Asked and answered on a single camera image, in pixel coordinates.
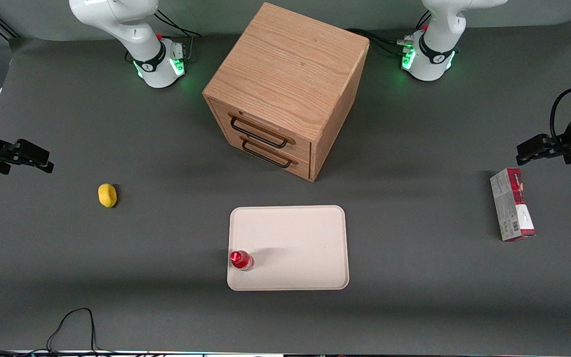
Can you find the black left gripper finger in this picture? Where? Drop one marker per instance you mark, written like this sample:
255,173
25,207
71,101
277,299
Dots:
543,141
528,151

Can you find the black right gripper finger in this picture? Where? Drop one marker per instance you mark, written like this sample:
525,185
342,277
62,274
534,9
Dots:
32,151
37,165

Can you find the red coke bottle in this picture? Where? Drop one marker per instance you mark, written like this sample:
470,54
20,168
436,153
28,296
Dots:
241,260

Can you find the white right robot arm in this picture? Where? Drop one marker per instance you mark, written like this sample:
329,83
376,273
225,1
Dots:
132,29

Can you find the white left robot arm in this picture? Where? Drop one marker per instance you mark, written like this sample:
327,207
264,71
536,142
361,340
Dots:
439,29

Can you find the beige plastic tray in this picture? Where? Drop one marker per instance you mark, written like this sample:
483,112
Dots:
295,238

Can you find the grey and red carton box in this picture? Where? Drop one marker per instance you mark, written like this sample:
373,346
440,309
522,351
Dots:
511,208

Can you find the yellow lemon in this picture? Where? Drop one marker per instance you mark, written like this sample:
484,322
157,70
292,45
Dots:
107,195

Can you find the dark grey table mat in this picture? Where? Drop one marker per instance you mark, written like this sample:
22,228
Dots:
414,307

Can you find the wooden drawer cabinet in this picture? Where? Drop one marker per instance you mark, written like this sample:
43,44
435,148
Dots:
290,64

